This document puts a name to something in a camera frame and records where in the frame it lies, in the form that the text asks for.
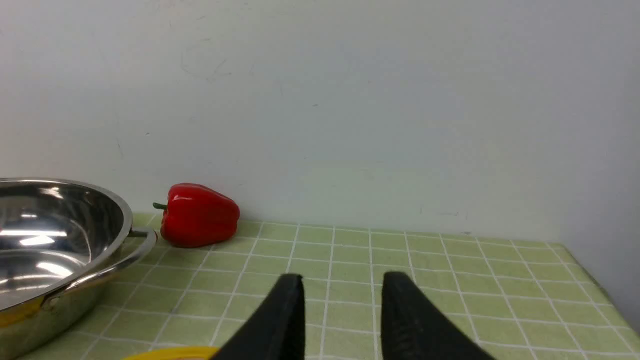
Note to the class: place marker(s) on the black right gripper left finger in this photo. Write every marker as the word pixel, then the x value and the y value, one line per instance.
pixel 277 328

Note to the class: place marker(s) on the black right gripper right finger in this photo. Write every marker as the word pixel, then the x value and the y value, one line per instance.
pixel 413 328

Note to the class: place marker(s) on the yellow woven steamer lid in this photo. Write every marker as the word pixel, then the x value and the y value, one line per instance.
pixel 177 353

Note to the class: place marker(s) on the stainless steel pot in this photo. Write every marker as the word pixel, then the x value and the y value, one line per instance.
pixel 61 242

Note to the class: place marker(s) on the green checkered tablecloth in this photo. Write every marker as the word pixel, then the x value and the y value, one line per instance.
pixel 353 293

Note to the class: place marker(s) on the red bell pepper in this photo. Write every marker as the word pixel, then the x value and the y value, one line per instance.
pixel 196 216

